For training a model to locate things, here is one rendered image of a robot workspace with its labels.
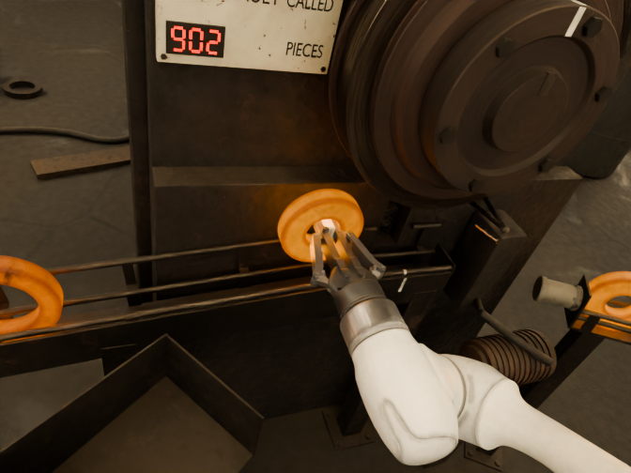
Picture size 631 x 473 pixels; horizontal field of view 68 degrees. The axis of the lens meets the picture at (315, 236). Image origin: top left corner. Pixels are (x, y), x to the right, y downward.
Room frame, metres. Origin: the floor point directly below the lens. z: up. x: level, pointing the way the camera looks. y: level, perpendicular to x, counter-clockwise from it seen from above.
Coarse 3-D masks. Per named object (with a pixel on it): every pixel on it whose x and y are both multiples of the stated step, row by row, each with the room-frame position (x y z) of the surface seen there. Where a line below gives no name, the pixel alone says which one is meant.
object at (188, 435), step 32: (160, 352) 0.42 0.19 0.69; (96, 384) 0.32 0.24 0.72; (128, 384) 0.36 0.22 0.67; (160, 384) 0.41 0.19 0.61; (192, 384) 0.40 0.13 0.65; (224, 384) 0.37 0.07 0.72; (64, 416) 0.28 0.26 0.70; (96, 416) 0.32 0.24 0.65; (128, 416) 0.35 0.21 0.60; (160, 416) 0.36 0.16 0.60; (192, 416) 0.37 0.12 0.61; (224, 416) 0.37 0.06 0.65; (256, 416) 0.34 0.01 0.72; (32, 448) 0.24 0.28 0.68; (64, 448) 0.27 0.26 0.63; (96, 448) 0.29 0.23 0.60; (128, 448) 0.30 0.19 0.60; (160, 448) 0.31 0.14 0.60; (192, 448) 0.33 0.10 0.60; (224, 448) 0.34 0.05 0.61
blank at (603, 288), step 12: (600, 276) 0.85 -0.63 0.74; (612, 276) 0.84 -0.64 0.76; (624, 276) 0.83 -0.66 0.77; (600, 288) 0.82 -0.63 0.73; (612, 288) 0.82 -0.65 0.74; (624, 288) 0.82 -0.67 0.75; (600, 300) 0.82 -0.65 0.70; (600, 312) 0.82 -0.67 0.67; (612, 312) 0.83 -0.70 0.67; (624, 312) 0.83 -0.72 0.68
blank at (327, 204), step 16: (320, 192) 0.65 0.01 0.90; (336, 192) 0.67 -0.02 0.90; (288, 208) 0.64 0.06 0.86; (304, 208) 0.62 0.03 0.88; (320, 208) 0.63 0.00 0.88; (336, 208) 0.65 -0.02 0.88; (352, 208) 0.66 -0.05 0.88; (288, 224) 0.61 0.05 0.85; (304, 224) 0.63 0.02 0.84; (352, 224) 0.67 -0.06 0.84; (288, 240) 0.62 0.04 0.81; (304, 240) 0.63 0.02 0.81; (304, 256) 0.64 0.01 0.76
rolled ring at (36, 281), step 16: (0, 256) 0.44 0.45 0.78; (0, 272) 0.42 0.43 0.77; (16, 272) 0.43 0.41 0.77; (32, 272) 0.45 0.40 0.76; (48, 272) 0.47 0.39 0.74; (32, 288) 0.44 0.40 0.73; (48, 288) 0.45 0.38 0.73; (48, 304) 0.44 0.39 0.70; (0, 320) 0.43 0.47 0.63; (16, 320) 0.44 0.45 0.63; (32, 320) 0.44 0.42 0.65; (48, 320) 0.44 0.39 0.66
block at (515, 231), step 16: (512, 224) 0.87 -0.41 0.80; (464, 240) 0.89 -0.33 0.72; (480, 240) 0.85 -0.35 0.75; (512, 240) 0.83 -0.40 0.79; (464, 256) 0.87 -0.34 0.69; (480, 256) 0.83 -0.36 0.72; (496, 256) 0.82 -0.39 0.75; (512, 256) 0.84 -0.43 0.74; (464, 272) 0.85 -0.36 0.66; (480, 272) 0.82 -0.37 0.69; (496, 272) 0.83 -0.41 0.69; (448, 288) 0.86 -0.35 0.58; (464, 288) 0.83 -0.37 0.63; (480, 288) 0.82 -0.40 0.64; (464, 304) 0.82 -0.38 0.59
